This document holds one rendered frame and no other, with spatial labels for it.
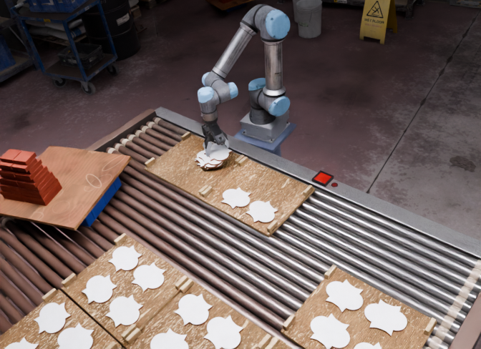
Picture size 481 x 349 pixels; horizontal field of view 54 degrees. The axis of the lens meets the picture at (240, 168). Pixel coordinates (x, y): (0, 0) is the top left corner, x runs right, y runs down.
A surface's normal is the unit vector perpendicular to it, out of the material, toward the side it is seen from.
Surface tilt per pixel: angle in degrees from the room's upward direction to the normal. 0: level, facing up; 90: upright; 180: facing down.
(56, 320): 0
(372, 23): 78
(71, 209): 0
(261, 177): 0
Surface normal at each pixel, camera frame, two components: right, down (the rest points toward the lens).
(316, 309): -0.11, -0.76
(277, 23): 0.50, 0.39
